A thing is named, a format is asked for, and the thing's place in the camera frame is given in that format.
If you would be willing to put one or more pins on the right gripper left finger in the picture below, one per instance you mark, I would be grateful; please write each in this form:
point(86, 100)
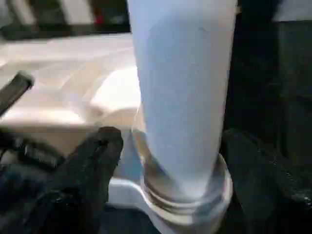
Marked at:
point(85, 180)

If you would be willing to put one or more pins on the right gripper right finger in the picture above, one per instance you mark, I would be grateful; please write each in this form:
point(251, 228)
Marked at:
point(263, 185)

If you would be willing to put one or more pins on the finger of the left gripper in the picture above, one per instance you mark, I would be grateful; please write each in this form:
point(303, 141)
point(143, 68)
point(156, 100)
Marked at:
point(36, 153)

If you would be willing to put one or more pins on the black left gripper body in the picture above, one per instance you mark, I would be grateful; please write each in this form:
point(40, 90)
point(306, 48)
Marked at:
point(14, 91)

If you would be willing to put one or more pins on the white plastic table top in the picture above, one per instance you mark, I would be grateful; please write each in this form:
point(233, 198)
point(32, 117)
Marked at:
point(61, 61)

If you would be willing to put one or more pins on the white plastic table leg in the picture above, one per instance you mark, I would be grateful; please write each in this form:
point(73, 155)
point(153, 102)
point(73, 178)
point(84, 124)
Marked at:
point(182, 85)

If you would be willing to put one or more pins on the black table mat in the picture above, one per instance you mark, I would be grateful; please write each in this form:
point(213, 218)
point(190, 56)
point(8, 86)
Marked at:
point(268, 85)

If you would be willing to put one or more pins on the glossy black box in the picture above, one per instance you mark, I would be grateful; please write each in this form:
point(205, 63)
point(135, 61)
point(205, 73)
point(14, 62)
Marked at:
point(253, 9)

